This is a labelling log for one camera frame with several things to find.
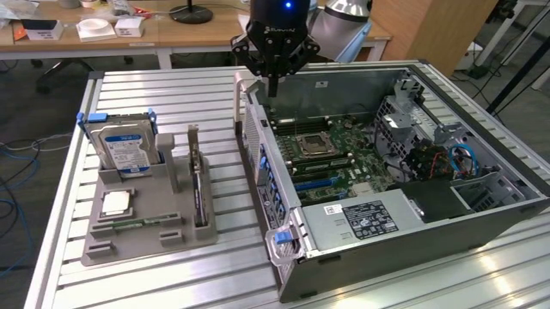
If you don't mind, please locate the blue expansion slot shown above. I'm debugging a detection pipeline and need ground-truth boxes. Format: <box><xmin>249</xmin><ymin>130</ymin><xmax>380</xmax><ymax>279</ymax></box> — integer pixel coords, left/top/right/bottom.
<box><xmin>293</xmin><ymin>178</ymin><xmax>339</xmax><ymax>191</ymax></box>

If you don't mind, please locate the installed RAM stick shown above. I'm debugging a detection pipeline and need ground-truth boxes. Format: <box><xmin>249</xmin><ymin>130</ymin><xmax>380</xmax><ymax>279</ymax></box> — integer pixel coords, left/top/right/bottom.
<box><xmin>293</xmin><ymin>157</ymin><xmax>351</xmax><ymax>172</ymax></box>

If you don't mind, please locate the green motherboard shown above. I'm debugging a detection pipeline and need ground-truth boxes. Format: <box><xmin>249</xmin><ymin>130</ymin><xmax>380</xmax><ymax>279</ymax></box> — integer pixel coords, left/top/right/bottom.
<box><xmin>268</xmin><ymin>112</ymin><xmax>396</xmax><ymax>207</ymax></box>

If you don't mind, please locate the blue floor cable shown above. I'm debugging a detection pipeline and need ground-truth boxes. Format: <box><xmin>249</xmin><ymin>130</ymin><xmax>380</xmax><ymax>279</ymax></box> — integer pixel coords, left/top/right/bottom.
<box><xmin>0</xmin><ymin>141</ymin><xmax>40</xmax><ymax>277</ymax></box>

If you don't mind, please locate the black lamp base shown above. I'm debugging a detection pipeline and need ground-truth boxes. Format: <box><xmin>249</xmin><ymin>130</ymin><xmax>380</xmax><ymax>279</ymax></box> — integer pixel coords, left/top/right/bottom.
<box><xmin>168</xmin><ymin>0</ymin><xmax>214</xmax><ymax>24</ymax></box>

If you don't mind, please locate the green RAM stick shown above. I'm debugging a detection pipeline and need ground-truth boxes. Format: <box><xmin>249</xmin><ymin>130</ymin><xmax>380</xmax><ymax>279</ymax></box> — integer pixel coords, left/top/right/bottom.
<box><xmin>92</xmin><ymin>217</ymin><xmax>181</xmax><ymax>230</ymax></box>

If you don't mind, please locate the graphics card with metal bracket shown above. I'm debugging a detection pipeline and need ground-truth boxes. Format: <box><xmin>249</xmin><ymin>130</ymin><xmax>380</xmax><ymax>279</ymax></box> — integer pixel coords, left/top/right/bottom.
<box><xmin>186</xmin><ymin>124</ymin><xmax>208</xmax><ymax>228</ymax></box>

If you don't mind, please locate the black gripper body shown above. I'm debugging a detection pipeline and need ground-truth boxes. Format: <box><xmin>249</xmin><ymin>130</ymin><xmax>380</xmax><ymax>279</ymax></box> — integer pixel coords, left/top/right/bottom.
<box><xmin>247</xmin><ymin>0</ymin><xmax>311</xmax><ymax>78</ymax></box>

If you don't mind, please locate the wooden desk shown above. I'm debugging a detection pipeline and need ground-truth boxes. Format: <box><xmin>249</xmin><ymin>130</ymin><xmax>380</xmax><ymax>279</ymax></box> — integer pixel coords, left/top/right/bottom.
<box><xmin>0</xmin><ymin>0</ymin><xmax>392</xmax><ymax>62</ymax></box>

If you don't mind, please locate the white box with black lid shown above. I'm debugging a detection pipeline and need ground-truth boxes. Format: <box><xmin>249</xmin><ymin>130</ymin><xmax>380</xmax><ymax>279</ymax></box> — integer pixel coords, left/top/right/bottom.
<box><xmin>20</xmin><ymin>19</ymin><xmax>64</xmax><ymax>41</ymax></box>

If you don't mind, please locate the black tripod pole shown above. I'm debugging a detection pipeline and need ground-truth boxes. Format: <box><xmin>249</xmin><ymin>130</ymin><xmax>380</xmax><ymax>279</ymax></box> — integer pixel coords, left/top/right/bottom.
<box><xmin>487</xmin><ymin>0</ymin><xmax>550</xmax><ymax>115</ymax></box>

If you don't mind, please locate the CPU socket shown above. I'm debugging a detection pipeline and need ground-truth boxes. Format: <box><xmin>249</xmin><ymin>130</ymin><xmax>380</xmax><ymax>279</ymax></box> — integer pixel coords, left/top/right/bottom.
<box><xmin>295</xmin><ymin>131</ymin><xmax>333</xmax><ymax>158</ymax></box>

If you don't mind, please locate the silver CPU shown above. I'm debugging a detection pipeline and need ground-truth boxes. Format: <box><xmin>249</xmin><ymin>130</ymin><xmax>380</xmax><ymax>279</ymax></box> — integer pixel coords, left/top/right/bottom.
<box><xmin>101</xmin><ymin>192</ymin><xmax>132</xmax><ymax>216</ymax></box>

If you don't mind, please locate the grey power supply unit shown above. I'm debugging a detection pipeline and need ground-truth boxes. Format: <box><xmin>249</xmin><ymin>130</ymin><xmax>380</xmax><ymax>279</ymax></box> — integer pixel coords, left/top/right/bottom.
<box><xmin>300</xmin><ymin>189</ymin><xmax>424</xmax><ymax>254</ymax></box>

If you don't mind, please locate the open black PC case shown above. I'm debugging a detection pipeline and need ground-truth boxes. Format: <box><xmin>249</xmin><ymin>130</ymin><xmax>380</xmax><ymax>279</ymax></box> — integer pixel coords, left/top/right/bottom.
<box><xmin>232</xmin><ymin>59</ymin><xmax>550</xmax><ymax>304</ymax></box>

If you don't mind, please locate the office chair base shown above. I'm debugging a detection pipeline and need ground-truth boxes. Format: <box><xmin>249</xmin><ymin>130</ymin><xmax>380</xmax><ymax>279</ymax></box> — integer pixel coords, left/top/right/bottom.
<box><xmin>33</xmin><ymin>59</ymin><xmax>96</xmax><ymax>95</ymax></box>

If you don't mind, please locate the grey parts rack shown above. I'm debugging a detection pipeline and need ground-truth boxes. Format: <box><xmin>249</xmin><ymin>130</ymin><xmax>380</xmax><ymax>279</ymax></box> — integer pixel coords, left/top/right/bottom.
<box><xmin>80</xmin><ymin>133</ymin><xmax>220</xmax><ymax>267</ymax></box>

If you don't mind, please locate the white box with round insert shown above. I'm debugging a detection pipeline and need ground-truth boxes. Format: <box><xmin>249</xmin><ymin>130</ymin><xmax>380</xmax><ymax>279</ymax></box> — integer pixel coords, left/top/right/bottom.
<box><xmin>76</xmin><ymin>18</ymin><xmax>117</xmax><ymax>42</ymax></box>

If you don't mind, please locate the small white box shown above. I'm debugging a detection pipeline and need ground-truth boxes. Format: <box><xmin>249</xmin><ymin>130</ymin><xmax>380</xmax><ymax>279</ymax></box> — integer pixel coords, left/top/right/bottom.
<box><xmin>113</xmin><ymin>17</ymin><xmax>145</xmax><ymax>37</ymax></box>

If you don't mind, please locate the wooden cabinet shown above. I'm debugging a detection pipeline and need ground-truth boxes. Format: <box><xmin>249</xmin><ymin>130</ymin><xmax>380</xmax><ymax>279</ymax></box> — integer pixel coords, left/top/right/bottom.
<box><xmin>368</xmin><ymin>0</ymin><xmax>499</xmax><ymax>78</ymax></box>

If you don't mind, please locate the hard disk in blue caddy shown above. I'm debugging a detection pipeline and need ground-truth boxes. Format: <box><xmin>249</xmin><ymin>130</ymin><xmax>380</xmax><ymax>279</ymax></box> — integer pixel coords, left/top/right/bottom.
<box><xmin>76</xmin><ymin>108</ymin><xmax>166</xmax><ymax>178</ymax></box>

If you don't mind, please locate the metal drive cage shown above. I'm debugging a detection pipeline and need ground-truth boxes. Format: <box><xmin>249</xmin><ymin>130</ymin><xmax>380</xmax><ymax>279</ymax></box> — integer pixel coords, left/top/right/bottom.
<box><xmin>372</xmin><ymin>79</ymin><xmax>435</xmax><ymax>156</ymax></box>

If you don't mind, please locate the blue data wire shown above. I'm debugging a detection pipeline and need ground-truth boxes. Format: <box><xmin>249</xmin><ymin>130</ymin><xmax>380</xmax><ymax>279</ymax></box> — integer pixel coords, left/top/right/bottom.
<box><xmin>447</xmin><ymin>144</ymin><xmax>480</xmax><ymax>178</ymax></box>

